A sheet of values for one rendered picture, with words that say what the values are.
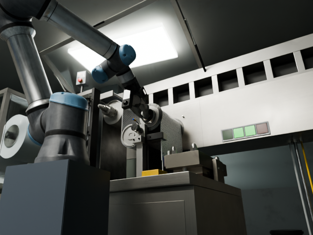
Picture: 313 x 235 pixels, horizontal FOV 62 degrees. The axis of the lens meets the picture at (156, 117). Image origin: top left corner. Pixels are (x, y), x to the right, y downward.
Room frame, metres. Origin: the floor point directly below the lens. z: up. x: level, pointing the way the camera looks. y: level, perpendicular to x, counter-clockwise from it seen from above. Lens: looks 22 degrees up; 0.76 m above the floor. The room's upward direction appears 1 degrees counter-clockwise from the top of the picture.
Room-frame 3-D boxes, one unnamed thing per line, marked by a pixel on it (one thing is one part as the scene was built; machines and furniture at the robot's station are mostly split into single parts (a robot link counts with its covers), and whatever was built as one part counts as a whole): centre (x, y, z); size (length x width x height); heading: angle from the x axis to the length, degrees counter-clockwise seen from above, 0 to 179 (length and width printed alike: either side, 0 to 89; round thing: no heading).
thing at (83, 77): (1.53, 0.49, 1.66); 0.07 x 0.07 x 0.10; 75
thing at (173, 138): (1.31, -0.08, 1.11); 0.23 x 0.01 x 0.18; 150
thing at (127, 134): (1.40, 0.07, 1.18); 0.26 x 0.12 x 0.12; 150
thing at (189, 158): (1.29, -0.20, 1.00); 0.40 x 0.16 x 0.06; 150
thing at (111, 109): (1.34, 0.26, 1.34); 0.06 x 0.06 x 0.06; 60
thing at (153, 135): (1.22, 0.00, 1.14); 0.09 x 0.06 x 0.03; 60
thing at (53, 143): (0.74, 0.27, 0.95); 0.15 x 0.15 x 0.10
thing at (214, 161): (1.25, -0.29, 0.97); 0.10 x 0.03 x 0.11; 150
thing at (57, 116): (0.75, 0.28, 1.07); 0.13 x 0.12 x 0.14; 42
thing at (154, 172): (0.95, 0.01, 0.91); 0.07 x 0.07 x 0.02; 60
